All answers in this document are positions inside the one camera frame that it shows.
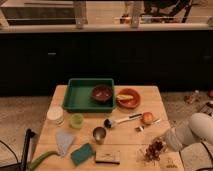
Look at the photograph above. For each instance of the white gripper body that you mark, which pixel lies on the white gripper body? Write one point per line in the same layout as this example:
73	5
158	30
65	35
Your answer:
170	139

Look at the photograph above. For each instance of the dark red grape bunch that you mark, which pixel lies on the dark red grape bunch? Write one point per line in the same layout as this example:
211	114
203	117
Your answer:
154	150

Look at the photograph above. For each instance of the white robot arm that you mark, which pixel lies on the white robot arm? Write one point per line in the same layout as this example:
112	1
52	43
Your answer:
197	128

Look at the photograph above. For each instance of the small metal cup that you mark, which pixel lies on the small metal cup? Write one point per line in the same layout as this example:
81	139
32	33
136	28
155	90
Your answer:
99	134

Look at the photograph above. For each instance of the light green paper cup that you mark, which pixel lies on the light green paper cup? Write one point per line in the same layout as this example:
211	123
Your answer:
76	121

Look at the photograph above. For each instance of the red yellow apple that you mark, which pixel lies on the red yellow apple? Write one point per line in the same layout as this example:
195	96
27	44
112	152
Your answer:
147	118

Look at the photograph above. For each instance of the small metal clip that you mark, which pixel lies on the small metal clip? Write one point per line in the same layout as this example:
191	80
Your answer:
139	129

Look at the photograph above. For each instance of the orange plate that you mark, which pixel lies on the orange plate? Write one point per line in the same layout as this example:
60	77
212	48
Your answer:
129	104

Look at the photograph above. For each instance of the yellow banana piece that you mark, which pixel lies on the yellow banana piece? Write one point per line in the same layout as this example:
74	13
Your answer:
123	97

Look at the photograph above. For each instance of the black and white brush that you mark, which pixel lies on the black and white brush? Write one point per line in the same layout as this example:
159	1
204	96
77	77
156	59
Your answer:
110	122

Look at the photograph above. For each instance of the brown cardboard box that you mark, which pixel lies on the brown cardboard box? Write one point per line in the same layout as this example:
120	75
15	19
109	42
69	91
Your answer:
107	156

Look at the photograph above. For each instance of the dark red bowl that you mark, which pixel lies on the dark red bowl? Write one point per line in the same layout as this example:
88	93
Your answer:
101	93

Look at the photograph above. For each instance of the teal green sponge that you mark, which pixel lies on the teal green sponge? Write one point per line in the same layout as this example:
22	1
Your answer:
82	154

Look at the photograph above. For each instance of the green plastic tray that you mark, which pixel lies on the green plastic tray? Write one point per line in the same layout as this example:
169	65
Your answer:
78	96

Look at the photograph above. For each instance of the light blue cloth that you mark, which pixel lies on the light blue cloth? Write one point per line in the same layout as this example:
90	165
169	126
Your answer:
64	141

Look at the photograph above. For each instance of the white lidded container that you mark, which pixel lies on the white lidded container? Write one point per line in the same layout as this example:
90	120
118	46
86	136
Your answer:
55	115

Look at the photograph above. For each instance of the green cucumber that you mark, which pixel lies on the green cucumber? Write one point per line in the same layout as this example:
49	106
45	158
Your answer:
40	159

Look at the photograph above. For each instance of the black stand pole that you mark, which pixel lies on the black stand pole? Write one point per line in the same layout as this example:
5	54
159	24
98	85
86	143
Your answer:
27	142

